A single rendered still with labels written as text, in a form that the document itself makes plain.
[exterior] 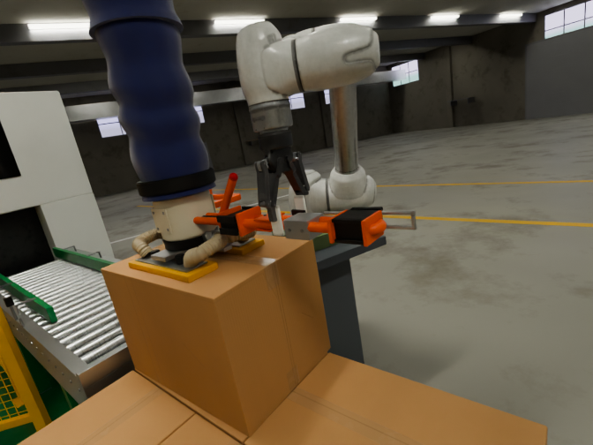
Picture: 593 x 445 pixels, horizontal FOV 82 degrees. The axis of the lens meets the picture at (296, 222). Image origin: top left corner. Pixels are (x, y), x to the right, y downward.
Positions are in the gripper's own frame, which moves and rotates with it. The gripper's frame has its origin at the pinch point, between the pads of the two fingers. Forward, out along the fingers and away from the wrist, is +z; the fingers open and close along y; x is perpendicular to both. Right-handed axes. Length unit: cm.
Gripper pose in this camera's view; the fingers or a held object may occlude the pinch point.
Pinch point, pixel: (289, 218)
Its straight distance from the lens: 80.6
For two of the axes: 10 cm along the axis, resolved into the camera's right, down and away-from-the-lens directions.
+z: 1.7, 9.5, 2.6
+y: -6.2, 3.0, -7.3
